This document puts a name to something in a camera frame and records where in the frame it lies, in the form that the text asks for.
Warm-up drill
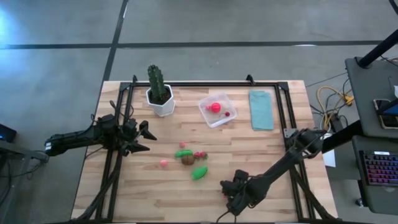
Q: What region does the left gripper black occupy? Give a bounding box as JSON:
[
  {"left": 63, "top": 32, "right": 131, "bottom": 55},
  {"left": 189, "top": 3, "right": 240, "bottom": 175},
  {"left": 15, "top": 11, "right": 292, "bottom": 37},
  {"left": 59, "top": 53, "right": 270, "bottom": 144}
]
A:
[{"left": 116, "top": 118, "right": 158, "bottom": 156}]

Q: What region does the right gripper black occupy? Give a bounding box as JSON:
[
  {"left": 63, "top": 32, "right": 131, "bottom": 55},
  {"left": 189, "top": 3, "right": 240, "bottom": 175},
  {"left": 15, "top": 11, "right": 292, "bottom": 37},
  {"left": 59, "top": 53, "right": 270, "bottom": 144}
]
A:
[{"left": 220, "top": 177, "right": 259, "bottom": 217}]

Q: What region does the green husked corn toy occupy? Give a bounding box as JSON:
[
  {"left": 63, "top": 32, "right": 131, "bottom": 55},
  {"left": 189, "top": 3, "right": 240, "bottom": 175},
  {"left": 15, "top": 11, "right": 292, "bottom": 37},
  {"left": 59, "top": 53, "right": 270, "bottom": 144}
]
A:
[{"left": 191, "top": 165, "right": 209, "bottom": 181}]

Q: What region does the green cucumber toy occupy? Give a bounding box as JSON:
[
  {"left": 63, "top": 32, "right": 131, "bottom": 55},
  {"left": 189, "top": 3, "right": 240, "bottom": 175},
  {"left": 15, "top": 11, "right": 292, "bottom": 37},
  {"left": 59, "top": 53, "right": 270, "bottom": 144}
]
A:
[{"left": 174, "top": 149, "right": 194, "bottom": 159}]

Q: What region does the brown kiwi toy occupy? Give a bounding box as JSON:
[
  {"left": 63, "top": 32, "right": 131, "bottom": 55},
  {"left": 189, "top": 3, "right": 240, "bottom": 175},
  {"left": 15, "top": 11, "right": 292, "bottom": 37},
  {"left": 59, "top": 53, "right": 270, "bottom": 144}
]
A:
[{"left": 181, "top": 154, "right": 196, "bottom": 166}]

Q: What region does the clear plastic tupperware container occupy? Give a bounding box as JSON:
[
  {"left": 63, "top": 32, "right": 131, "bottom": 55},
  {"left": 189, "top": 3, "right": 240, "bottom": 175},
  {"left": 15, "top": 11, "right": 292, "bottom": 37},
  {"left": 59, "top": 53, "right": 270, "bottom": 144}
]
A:
[{"left": 198, "top": 91, "right": 238, "bottom": 129}]

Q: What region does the white hexagonal planter pot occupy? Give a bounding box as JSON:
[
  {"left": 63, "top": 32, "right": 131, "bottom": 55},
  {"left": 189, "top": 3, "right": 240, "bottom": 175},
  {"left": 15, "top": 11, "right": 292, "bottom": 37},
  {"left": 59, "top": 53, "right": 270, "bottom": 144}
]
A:
[{"left": 145, "top": 83, "right": 176, "bottom": 118}]

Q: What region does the green cactus plant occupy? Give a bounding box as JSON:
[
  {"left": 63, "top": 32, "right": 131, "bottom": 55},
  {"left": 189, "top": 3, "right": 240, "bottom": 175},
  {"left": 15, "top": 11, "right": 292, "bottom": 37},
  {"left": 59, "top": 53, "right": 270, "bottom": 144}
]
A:
[{"left": 147, "top": 64, "right": 169, "bottom": 102}]

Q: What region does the teal folded cloth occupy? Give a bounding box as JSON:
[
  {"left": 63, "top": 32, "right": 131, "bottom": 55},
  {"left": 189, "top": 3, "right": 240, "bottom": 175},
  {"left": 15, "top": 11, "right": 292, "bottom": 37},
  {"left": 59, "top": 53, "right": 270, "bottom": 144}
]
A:
[{"left": 248, "top": 90, "right": 275, "bottom": 131}]

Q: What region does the white paper sheet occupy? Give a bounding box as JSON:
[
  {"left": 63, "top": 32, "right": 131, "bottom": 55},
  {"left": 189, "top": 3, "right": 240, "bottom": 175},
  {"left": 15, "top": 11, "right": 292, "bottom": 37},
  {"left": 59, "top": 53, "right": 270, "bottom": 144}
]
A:
[{"left": 322, "top": 148, "right": 337, "bottom": 168}]

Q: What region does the black power strip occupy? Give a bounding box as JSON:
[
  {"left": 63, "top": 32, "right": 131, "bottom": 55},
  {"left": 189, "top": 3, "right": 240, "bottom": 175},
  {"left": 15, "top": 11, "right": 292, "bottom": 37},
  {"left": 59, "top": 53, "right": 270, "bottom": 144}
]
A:
[{"left": 329, "top": 113, "right": 343, "bottom": 133}]

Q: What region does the black device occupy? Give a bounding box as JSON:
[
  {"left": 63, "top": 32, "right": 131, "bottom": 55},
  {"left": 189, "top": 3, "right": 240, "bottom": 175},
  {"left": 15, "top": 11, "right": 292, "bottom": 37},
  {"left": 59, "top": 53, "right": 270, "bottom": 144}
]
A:
[{"left": 0, "top": 123, "right": 18, "bottom": 143}]

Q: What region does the grey desk with keyboard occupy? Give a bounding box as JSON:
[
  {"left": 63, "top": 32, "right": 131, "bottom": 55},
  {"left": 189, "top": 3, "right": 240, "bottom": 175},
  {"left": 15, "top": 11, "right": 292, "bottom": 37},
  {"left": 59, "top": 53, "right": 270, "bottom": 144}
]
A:
[{"left": 351, "top": 135, "right": 398, "bottom": 216}]

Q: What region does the backlit rainbow keyboard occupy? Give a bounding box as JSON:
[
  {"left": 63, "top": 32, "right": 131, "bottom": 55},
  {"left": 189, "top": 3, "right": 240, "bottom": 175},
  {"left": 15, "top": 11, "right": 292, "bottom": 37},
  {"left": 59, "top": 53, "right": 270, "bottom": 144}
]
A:
[{"left": 359, "top": 150, "right": 398, "bottom": 189}]

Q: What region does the tablet with tan case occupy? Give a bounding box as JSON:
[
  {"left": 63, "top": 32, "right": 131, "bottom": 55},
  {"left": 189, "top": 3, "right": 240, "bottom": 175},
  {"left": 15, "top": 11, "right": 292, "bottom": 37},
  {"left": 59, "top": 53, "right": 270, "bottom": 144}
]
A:
[{"left": 373, "top": 98, "right": 398, "bottom": 130}]

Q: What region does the black pole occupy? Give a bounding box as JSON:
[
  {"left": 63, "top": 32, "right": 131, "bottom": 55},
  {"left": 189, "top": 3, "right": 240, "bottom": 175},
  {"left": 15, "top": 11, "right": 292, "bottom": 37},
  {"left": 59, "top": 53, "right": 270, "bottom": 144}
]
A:
[{"left": 356, "top": 29, "right": 398, "bottom": 68}]

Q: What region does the black aluminium table frame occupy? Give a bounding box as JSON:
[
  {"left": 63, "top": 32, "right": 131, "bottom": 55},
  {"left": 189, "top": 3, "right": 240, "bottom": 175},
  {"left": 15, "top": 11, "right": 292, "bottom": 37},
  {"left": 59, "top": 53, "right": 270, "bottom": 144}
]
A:
[{"left": 73, "top": 73, "right": 338, "bottom": 223}]

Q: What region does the yellow cable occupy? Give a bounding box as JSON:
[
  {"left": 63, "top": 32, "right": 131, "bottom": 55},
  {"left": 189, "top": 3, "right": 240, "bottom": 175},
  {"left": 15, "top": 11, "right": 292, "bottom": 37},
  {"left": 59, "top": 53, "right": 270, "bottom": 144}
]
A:
[{"left": 316, "top": 86, "right": 354, "bottom": 131}]

